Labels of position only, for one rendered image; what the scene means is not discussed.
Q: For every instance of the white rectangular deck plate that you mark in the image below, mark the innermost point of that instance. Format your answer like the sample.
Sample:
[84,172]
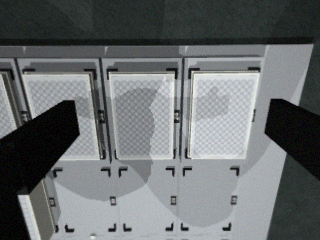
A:
[283,77]

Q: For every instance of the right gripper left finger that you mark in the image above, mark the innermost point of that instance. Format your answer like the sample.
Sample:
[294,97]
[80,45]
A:
[26,155]

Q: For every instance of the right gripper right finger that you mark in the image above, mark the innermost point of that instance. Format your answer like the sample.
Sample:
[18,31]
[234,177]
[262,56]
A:
[297,131]

